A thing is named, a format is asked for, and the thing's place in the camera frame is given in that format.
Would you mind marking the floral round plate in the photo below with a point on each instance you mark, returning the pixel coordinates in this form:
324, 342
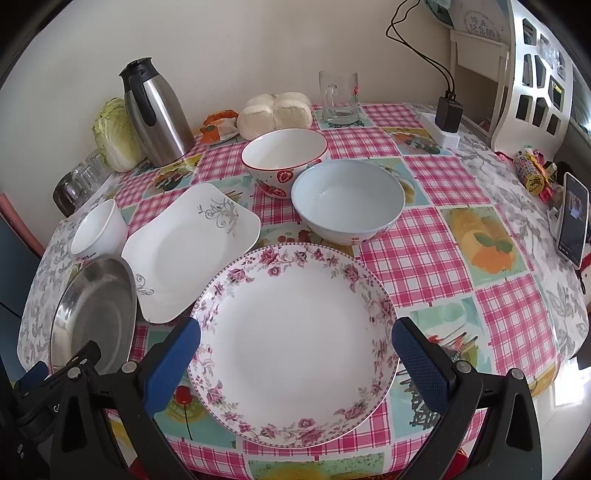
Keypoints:
295, 345

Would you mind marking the napa cabbage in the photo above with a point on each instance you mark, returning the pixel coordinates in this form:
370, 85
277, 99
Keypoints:
115, 137

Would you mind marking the stainless steel thermos jug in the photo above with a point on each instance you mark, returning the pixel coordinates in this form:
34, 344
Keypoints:
155, 113

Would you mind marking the red rim strawberry bowl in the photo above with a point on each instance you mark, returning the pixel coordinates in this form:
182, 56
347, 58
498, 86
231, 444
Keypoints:
275, 159

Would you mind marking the white square plate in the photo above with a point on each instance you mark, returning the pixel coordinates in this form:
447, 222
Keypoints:
176, 254

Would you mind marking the smartphone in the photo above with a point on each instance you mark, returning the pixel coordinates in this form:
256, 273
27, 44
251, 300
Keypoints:
573, 220

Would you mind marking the checkered pink tablecloth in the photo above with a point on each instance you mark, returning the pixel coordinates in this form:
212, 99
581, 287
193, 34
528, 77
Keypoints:
471, 259

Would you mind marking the glass mug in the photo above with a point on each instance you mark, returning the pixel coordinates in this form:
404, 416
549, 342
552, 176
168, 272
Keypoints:
340, 97

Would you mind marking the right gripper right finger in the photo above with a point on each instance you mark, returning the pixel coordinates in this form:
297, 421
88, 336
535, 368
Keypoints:
508, 445

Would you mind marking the small white square bowl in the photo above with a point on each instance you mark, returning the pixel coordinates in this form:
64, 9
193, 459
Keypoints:
102, 231

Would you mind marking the stainless steel round pan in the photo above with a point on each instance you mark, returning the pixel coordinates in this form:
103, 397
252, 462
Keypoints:
99, 305

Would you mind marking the white shelf rack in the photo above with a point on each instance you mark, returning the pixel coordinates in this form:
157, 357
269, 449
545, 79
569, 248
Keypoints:
505, 43

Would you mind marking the pale blue bowl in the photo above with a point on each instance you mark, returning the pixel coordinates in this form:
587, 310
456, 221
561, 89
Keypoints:
348, 202

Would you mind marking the colourful candy pack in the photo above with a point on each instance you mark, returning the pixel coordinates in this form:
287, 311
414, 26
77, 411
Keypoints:
532, 174

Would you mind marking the orange snack packet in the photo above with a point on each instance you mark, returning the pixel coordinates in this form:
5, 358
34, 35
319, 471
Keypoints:
219, 127

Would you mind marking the black power adapter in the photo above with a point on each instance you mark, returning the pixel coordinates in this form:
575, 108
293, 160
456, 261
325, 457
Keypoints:
449, 114

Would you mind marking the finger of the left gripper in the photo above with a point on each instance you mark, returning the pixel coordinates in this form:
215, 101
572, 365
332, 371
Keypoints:
49, 393
33, 378

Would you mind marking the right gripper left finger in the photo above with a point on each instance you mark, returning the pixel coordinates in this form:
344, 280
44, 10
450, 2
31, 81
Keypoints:
139, 390

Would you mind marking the tray of drinking glasses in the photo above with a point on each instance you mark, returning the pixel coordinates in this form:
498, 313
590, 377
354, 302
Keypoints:
89, 175

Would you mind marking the bag of steamed buns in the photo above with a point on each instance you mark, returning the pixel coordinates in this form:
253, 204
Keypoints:
270, 112

